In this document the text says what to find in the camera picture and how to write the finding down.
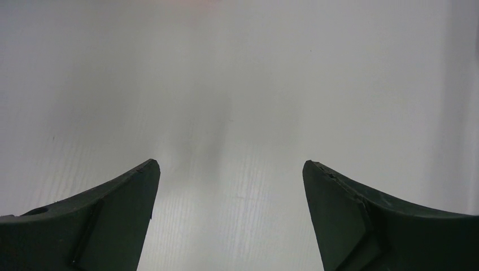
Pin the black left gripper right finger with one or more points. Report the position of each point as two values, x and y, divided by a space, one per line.
360 228

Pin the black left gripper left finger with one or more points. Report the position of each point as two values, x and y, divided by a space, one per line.
103 228

